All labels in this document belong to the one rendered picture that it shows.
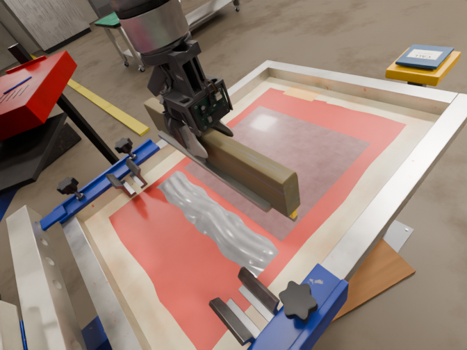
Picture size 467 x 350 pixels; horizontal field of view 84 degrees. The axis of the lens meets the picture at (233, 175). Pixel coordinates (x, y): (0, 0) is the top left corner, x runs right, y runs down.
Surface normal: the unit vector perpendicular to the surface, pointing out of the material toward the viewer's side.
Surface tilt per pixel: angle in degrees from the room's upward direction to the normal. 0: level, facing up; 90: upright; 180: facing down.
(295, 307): 0
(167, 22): 90
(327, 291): 0
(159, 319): 0
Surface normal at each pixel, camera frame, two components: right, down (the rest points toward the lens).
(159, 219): -0.28, -0.66
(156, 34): 0.28, 0.66
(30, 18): 0.66, 0.40
